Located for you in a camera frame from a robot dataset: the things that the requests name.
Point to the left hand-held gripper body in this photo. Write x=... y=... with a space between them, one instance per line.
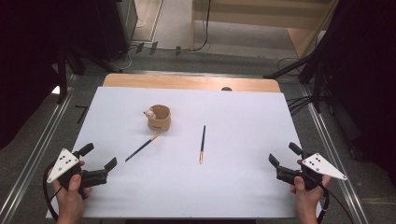
x=62 y=165

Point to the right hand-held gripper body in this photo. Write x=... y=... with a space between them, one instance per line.
x=320 y=165

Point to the dark pencil with orange end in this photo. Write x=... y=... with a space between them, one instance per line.
x=202 y=141
x=141 y=147

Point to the wooden pen holder with figurine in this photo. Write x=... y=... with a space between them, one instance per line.
x=159 y=124

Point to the person's left hand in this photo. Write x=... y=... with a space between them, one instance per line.
x=70 y=199

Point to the person's right hand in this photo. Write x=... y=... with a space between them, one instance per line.
x=308 y=200

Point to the black stand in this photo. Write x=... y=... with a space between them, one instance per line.
x=63 y=74
x=311 y=71

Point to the white board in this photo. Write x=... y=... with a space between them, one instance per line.
x=186 y=186

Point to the black curtain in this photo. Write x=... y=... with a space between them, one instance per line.
x=364 y=77
x=25 y=62

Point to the wooden table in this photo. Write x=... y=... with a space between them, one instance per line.
x=186 y=82

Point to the black cabinet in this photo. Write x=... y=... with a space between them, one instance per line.
x=115 y=28

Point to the light wooden furniture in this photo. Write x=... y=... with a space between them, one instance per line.
x=249 y=15

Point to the metal floor rail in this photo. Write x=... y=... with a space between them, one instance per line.
x=336 y=161
x=34 y=155

